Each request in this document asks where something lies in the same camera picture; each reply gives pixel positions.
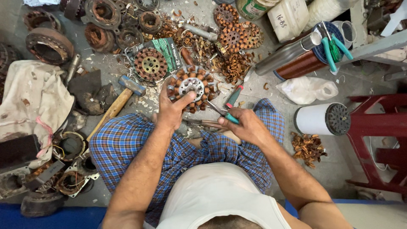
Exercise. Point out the fan stator with copper windings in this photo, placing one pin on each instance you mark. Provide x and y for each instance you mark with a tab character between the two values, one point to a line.
190	84

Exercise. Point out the jar with green label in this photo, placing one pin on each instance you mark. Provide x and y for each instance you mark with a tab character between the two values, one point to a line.
252	9

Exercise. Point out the white plastic jerrycan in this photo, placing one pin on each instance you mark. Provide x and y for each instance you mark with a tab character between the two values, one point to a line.
287	20

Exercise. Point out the gray metal frame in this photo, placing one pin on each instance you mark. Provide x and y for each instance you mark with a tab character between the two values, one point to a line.
372	47

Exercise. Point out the person's left hand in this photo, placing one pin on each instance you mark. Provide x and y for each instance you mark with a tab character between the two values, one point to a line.
170	111

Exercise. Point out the small pile of copper scraps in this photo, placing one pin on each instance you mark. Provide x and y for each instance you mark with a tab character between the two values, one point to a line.
307	148

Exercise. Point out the gray square motor housing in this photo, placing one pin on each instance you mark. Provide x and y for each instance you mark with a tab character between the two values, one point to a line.
12	184

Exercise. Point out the gray metal rod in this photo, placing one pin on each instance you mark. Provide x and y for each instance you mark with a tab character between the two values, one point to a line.
72	68

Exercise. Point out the large steel cylinder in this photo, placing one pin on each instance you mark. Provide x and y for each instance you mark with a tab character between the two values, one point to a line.
286	54

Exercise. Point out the green cardboard box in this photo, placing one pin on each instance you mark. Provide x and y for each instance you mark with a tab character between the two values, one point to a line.
170	51

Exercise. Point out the dark stator at edge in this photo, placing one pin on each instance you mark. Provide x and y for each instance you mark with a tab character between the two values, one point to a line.
6	60

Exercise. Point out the short gray metal tube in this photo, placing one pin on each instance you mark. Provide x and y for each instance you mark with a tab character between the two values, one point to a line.
200	31

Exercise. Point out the white paper roll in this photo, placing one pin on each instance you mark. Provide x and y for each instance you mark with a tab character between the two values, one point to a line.
327	11

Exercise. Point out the heap of rusty motor housings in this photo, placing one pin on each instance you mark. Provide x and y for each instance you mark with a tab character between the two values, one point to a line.
101	28

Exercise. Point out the brown wound stator brass hub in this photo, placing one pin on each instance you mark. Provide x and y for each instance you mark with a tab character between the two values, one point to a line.
150	64

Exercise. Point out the gray metal bar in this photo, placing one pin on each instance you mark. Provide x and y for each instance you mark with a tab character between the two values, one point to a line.
44	176

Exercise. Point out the black rectangular block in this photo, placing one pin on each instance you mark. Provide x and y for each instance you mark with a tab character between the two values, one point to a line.
17	152

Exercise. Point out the person's right hand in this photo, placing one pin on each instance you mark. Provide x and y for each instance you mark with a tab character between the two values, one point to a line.
249	127

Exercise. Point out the person's checkered shorts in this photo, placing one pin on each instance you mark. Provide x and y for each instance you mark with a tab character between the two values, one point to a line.
124	143

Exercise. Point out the person's white vest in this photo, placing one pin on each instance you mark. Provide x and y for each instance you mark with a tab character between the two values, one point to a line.
216	194

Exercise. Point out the dark red plastic stool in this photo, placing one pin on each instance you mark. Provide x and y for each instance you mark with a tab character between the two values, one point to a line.
375	127

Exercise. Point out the white framed motor winding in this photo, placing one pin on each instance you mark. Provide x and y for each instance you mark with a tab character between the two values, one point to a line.
74	181

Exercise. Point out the small white plastic cup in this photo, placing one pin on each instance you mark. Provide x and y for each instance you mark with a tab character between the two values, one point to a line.
348	31

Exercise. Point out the heap of cut copper coils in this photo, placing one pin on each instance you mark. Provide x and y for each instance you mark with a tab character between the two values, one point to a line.
234	67

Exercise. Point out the dark dirty rag lump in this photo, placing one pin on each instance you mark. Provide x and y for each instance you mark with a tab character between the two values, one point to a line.
89	92

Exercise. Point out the white spool black end cap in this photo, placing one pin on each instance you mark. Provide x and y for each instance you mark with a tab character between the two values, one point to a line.
318	119

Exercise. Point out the white plastic bag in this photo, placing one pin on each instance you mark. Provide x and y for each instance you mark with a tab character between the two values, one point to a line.
305	89

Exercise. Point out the dirty white cloth sack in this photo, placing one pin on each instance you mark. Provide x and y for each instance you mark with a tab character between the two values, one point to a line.
31	98

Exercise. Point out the dark round motor cover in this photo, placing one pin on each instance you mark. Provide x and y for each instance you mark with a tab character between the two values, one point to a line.
41	205

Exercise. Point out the blue mat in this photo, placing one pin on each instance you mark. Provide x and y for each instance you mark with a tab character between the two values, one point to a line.
47	218

